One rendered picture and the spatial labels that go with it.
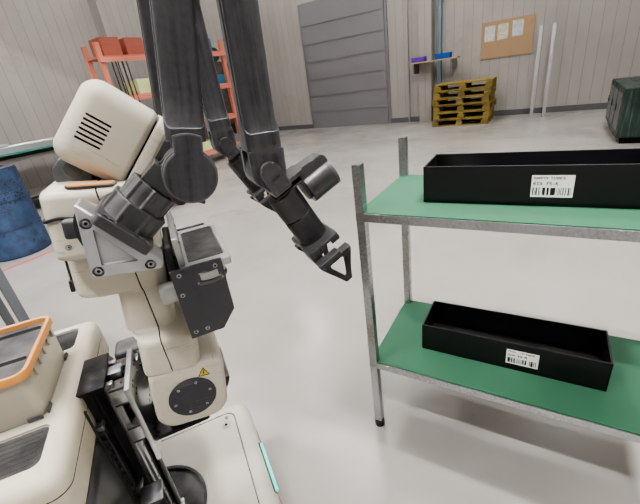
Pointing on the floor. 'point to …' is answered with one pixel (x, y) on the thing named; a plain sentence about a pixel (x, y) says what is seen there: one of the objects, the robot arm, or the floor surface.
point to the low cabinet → (632, 109)
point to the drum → (10, 216)
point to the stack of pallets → (464, 102)
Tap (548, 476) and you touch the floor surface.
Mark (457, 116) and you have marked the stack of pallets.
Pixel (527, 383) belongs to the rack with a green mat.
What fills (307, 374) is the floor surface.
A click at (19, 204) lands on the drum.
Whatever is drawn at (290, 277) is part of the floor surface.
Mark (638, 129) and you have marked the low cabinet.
